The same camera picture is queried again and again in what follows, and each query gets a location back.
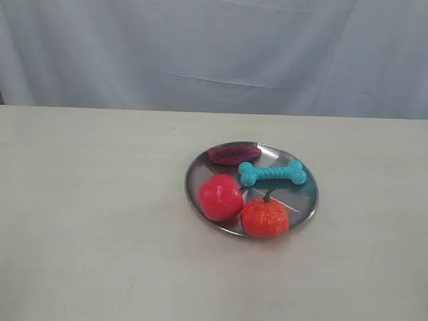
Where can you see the teal toy bone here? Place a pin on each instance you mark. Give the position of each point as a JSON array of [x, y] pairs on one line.
[[293, 171]]

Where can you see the purple sweet potato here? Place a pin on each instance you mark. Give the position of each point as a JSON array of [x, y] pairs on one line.
[[234, 155]]

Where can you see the red apple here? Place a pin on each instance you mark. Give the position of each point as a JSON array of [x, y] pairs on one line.
[[220, 198]]

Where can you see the orange toy pumpkin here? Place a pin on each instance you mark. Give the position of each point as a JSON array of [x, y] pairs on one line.
[[265, 217]]

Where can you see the round silver metal plate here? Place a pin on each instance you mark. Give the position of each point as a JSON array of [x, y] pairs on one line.
[[301, 201]]

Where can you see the white backdrop cloth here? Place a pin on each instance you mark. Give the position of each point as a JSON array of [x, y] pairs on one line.
[[318, 58]]

